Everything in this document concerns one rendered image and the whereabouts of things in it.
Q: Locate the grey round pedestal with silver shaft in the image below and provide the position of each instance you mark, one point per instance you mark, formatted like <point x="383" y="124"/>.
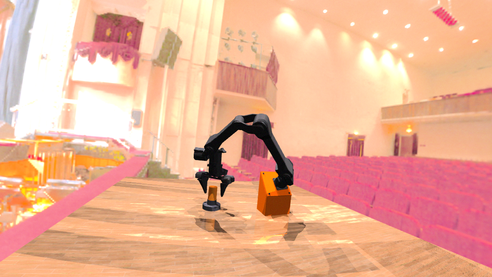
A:
<point x="211" y="205"/>

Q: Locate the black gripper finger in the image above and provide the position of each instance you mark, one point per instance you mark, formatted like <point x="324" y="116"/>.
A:
<point x="203" y="183"/>
<point x="223" y="187"/>

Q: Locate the orange tapered knob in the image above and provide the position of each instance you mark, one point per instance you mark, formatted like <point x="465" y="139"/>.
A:
<point x="212" y="193"/>

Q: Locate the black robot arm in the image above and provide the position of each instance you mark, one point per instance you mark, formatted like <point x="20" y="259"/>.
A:
<point x="261" y="127"/>

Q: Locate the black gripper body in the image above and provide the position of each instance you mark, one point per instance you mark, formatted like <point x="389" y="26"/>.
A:
<point x="215" y="173"/>

